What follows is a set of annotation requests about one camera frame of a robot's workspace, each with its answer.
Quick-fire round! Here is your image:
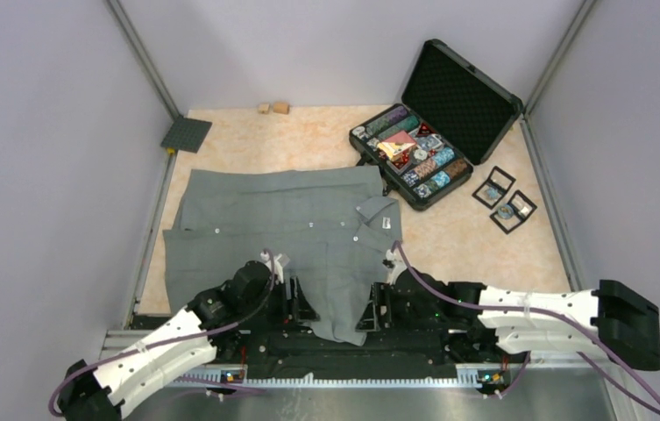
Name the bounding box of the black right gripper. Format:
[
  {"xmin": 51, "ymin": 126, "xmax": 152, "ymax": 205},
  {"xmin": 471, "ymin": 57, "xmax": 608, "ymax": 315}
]
[{"xmin": 356, "ymin": 281, "xmax": 441, "ymax": 332}]

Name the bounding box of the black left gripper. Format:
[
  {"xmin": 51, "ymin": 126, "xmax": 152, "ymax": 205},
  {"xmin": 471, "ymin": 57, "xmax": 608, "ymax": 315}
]
[{"xmin": 241, "ymin": 275, "xmax": 319, "ymax": 326}]

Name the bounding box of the grey button shirt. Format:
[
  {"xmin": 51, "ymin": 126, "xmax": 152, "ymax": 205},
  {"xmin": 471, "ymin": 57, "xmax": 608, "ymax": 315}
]
[{"xmin": 163, "ymin": 167, "xmax": 402, "ymax": 346}]

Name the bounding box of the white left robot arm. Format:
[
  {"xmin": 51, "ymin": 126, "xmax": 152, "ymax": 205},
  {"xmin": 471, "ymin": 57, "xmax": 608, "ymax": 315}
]
[{"xmin": 47, "ymin": 249, "xmax": 290, "ymax": 420}]

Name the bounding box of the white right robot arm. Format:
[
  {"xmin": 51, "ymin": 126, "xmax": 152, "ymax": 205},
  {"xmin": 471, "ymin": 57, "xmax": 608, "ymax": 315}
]
[{"xmin": 381, "ymin": 243, "xmax": 660, "ymax": 372}]

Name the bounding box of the round portrait pin badge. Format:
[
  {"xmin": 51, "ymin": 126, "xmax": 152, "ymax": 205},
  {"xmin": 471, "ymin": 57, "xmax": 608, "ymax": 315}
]
[{"xmin": 496, "ymin": 204, "xmax": 514, "ymax": 219}]

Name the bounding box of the playing card deck box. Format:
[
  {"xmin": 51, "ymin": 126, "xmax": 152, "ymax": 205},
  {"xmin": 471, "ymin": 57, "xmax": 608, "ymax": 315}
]
[{"xmin": 378, "ymin": 131, "xmax": 417, "ymax": 161}]

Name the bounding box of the dark grey lego baseplate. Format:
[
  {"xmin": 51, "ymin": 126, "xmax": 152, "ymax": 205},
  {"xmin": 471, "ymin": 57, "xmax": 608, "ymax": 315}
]
[{"xmin": 160, "ymin": 116, "xmax": 212, "ymax": 153}]

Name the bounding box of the black poker chip case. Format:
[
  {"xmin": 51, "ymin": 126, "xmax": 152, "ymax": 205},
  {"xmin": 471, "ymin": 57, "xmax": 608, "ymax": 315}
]
[{"xmin": 349, "ymin": 39, "xmax": 523, "ymax": 211}]

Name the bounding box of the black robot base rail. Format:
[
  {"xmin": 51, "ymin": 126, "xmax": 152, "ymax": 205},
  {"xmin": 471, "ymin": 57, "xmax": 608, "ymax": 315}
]
[{"xmin": 103, "ymin": 313, "xmax": 598, "ymax": 390}]

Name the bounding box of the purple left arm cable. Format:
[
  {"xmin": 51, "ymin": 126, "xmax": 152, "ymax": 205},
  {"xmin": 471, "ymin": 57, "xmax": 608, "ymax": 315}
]
[{"xmin": 47, "ymin": 248, "xmax": 279, "ymax": 418}]

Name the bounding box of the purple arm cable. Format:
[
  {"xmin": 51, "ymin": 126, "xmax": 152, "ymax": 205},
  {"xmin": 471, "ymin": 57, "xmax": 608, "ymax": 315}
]
[
  {"xmin": 47, "ymin": 248, "xmax": 279, "ymax": 418},
  {"xmin": 390, "ymin": 240, "xmax": 660, "ymax": 419}
]

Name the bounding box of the black display frame far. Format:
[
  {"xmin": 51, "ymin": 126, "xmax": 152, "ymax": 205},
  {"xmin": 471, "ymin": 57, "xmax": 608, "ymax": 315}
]
[{"xmin": 472, "ymin": 166, "xmax": 516, "ymax": 210}]

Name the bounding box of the black display frame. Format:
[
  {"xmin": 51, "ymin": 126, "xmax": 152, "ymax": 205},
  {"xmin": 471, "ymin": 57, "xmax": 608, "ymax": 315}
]
[
  {"xmin": 472, "ymin": 166, "xmax": 516, "ymax": 210},
  {"xmin": 489, "ymin": 189, "xmax": 538, "ymax": 235}
]

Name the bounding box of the black display frame near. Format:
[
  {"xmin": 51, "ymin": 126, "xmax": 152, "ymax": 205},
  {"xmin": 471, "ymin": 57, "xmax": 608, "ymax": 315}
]
[{"xmin": 489, "ymin": 189, "xmax": 538, "ymax": 235}]

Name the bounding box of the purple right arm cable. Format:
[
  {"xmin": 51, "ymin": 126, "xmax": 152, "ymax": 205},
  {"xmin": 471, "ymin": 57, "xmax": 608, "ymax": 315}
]
[{"xmin": 390, "ymin": 240, "xmax": 660, "ymax": 419}]

